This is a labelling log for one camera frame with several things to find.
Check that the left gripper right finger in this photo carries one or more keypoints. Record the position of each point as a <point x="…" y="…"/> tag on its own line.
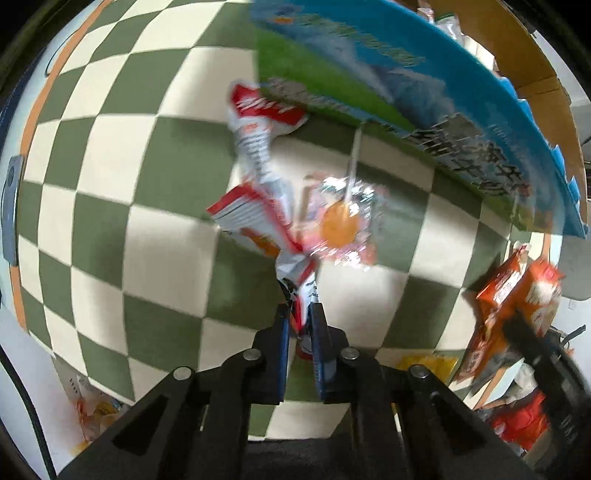
<point x="406" y="424"/>

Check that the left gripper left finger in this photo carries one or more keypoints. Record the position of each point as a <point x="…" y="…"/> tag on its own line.
<point x="193" y="424"/>

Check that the orange panda snack bag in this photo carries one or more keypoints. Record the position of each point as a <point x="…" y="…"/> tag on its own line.
<point x="519" y="287"/>

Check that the red white snack pouch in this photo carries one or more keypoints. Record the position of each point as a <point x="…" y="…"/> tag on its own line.
<point x="259" y="212"/>

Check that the yellow snack packet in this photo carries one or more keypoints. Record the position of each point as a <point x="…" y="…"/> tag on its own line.
<point x="443" y="366"/>

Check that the green white checkered mat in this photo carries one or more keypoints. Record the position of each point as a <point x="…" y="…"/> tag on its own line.
<point x="123" y="274"/>

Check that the orange lollipop in wrapper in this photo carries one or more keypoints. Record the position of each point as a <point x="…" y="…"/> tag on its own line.
<point x="342" y="217"/>

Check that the grey smartphone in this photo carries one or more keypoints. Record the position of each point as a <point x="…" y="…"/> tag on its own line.
<point x="9" y="209"/>

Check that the cardboard box with blue print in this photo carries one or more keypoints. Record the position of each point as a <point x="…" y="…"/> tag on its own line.
<point x="508" y="134"/>

